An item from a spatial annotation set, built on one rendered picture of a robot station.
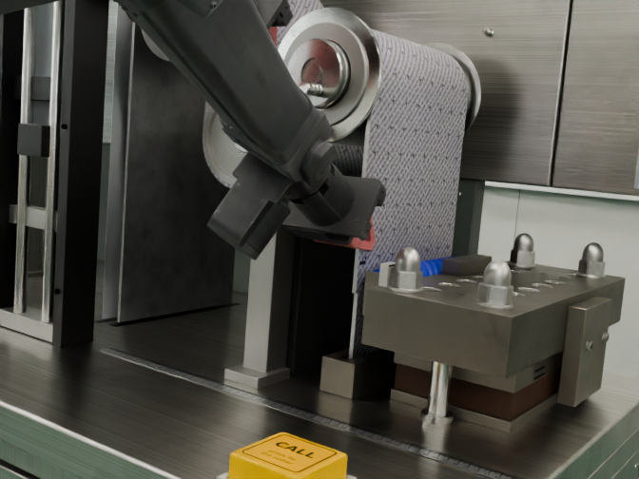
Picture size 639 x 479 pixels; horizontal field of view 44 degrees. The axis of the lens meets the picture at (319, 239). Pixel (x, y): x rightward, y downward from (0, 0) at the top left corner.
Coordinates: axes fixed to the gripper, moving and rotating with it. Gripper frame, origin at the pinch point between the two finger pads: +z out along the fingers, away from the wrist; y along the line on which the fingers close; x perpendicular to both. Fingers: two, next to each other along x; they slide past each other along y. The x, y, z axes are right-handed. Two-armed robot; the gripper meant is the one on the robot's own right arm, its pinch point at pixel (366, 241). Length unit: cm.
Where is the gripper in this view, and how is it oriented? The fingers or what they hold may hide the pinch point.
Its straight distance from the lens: 88.8
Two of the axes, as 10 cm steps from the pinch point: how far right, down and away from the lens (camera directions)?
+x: 3.6, -8.8, 3.1
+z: 4.6, 4.5, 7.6
